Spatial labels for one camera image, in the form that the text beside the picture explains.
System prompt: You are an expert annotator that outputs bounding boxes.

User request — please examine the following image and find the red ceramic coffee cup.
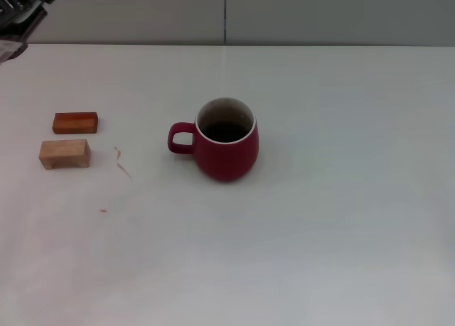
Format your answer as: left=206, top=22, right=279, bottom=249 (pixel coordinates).
left=166, top=97, right=259, bottom=183

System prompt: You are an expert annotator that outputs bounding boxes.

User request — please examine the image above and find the dark reddish wooden block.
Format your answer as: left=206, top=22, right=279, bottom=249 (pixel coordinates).
left=52, top=112, right=100, bottom=135

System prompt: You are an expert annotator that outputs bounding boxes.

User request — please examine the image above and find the light wooden block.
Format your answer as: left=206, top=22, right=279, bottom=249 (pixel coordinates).
left=38, top=138, right=92, bottom=170

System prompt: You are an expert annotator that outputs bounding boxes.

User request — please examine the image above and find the grey partition panel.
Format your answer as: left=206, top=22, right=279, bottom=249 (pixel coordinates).
left=226, top=0, right=455, bottom=47
left=24, top=0, right=226, bottom=45

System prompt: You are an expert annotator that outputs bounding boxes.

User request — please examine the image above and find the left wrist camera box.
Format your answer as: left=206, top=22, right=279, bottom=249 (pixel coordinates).
left=0, top=0, right=67, bottom=63

